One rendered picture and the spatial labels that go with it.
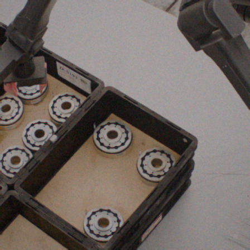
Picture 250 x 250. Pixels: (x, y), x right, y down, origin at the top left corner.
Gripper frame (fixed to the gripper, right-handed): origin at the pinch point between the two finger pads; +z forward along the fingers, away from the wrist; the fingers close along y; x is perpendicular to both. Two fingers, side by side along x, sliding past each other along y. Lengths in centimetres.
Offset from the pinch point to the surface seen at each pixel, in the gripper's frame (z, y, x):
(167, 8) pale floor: 109, 57, 124
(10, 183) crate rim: 13.2, -7.5, -18.2
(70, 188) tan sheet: 23.3, 7.4, -15.7
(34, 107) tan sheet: 23.7, -1.2, 11.5
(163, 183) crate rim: 13.3, 30.5, -22.4
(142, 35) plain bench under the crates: 37, 34, 46
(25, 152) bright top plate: 20.4, -3.8, -5.0
